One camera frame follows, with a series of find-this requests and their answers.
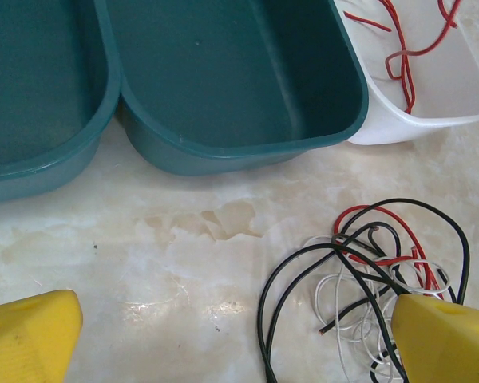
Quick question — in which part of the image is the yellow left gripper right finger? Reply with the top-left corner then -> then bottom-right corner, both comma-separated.
390,293 -> 479,383

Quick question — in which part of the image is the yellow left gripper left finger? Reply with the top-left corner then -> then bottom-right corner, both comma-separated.
0,290 -> 84,383

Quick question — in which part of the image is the thin black cable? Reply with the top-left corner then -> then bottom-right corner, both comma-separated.
257,199 -> 471,383
319,223 -> 450,383

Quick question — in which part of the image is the thin red cable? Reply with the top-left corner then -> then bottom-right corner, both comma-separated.
334,205 -> 440,290
342,0 -> 462,115

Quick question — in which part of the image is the thin white cable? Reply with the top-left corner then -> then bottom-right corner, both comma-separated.
303,235 -> 454,383

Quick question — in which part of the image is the white plastic bin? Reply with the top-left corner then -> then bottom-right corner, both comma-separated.
331,0 -> 479,145

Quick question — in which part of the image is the teal plastic bin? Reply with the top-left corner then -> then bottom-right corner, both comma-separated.
93,0 -> 370,176
0,0 -> 123,207

